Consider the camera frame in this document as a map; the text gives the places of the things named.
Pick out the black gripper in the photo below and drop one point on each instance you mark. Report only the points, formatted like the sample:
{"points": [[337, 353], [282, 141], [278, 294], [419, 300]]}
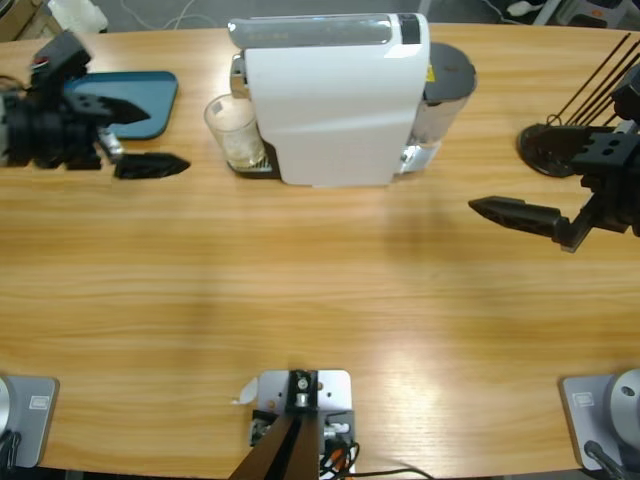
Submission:
{"points": [[615, 180], [50, 135]]}

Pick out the clear drinking glass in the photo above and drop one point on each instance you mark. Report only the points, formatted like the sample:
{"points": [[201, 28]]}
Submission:
{"points": [[235, 130]]}

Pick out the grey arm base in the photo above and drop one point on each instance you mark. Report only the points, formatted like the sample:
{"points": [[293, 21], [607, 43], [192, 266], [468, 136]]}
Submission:
{"points": [[600, 415], [30, 420]]}

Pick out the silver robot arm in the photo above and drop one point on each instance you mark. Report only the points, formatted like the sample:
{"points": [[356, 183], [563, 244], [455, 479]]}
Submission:
{"points": [[4, 130]]}

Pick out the white capsule coffee machine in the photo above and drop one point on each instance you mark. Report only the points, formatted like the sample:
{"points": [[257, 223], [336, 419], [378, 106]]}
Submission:
{"points": [[330, 110]]}

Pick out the black capsule holder with rods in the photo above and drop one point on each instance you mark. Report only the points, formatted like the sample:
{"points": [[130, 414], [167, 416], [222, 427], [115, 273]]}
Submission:
{"points": [[545, 167]]}

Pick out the teal plastic tray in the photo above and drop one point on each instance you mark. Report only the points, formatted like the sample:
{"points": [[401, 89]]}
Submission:
{"points": [[160, 95]]}

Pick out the white foam packing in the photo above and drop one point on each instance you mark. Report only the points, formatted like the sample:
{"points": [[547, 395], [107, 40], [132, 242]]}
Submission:
{"points": [[80, 15]]}

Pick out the clear water tank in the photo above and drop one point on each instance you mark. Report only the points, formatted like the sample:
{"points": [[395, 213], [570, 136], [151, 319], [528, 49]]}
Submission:
{"points": [[450, 70]]}

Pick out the brown cardboard box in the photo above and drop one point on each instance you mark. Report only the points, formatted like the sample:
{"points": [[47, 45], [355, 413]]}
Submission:
{"points": [[20, 17]]}

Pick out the white power strip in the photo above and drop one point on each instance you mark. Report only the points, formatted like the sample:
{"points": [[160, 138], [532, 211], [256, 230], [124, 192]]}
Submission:
{"points": [[520, 7]]}

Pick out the white paper label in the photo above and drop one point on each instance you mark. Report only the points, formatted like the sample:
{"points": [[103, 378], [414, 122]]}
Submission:
{"points": [[247, 392]]}

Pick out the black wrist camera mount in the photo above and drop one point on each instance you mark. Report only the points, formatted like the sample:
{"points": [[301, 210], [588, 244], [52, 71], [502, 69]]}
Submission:
{"points": [[60, 57], [629, 92]]}

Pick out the white stool frame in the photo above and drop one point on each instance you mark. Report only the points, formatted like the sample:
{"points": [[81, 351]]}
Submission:
{"points": [[547, 12]]}

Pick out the white block with dark post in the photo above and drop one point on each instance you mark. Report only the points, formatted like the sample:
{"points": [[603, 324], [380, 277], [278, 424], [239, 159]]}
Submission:
{"points": [[330, 390]]}

